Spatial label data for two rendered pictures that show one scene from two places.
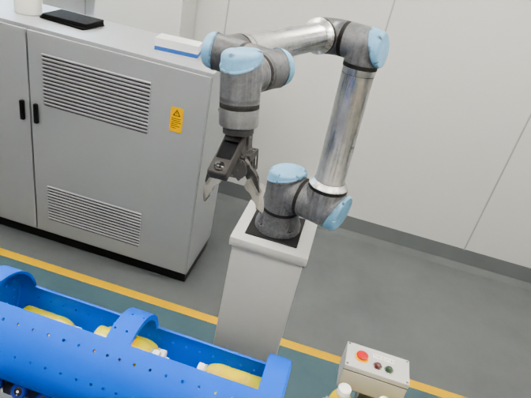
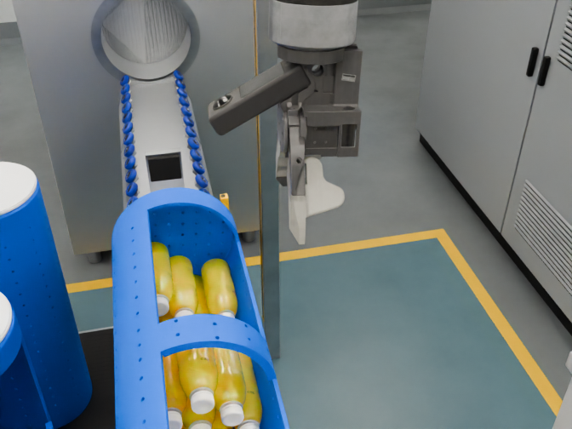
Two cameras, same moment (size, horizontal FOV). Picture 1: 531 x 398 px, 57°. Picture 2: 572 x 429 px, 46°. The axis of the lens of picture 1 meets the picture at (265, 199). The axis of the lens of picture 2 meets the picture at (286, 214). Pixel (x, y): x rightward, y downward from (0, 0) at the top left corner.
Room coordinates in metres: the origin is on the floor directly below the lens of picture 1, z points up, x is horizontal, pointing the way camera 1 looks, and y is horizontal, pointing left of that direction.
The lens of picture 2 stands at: (0.77, -0.52, 2.05)
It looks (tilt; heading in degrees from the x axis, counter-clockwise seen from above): 36 degrees down; 70
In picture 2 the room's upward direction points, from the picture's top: straight up
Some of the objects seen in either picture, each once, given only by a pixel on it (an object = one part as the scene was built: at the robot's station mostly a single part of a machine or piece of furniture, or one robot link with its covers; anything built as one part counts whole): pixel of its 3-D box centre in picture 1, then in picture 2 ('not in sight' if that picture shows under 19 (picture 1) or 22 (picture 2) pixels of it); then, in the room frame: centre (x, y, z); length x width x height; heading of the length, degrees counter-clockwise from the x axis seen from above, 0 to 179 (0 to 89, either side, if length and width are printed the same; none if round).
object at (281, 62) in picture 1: (265, 68); not in sight; (1.15, 0.07, 1.90); 0.12 x 0.12 x 0.09; 63
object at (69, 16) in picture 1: (72, 18); not in sight; (2.87, 1.34, 1.46); 0.32 x 0.23 x 0.04; 83
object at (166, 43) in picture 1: (178, 46); not in sight; (2.71, 0.66, 1.48); 0.24 x 0.12 x 0.08; 91
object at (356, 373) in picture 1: (373, 373); not in sight; (1.09, -0.45, 1.05); 0.20 x 0.10 x 0.10; 82
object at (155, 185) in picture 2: not in sight; (165, 175); (1.01, 1.11, 1.00); 0.10 x 0.04 x 0.15; 172
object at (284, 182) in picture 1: (287, 188); not in sight; (1.71, -0.07, 1.29); 0.17 x 0.15 x 0.18; 63
